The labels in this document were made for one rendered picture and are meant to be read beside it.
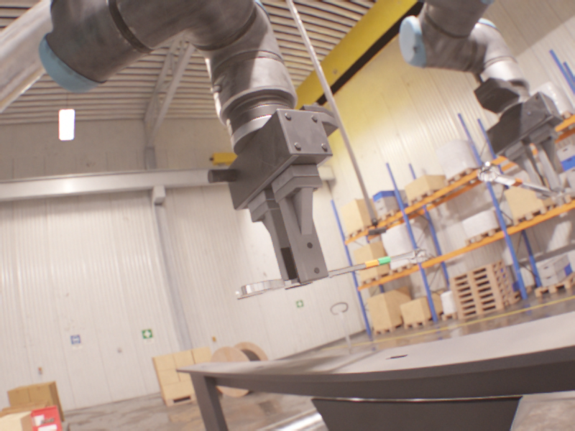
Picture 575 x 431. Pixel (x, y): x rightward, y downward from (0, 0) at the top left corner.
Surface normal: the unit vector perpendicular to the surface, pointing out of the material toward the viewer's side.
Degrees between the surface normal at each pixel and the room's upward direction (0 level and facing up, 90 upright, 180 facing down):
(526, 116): 78
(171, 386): 90
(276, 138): 90
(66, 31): 106
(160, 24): 170
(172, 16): 165
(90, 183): 90
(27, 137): 90
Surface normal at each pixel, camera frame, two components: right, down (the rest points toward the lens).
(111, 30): 0.00, 0.62
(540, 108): -0.92, -0.07
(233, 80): -0.43, -0.11
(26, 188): 0.47, -0.34
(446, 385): -0.84, 0.09
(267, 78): 0.28, -0.32
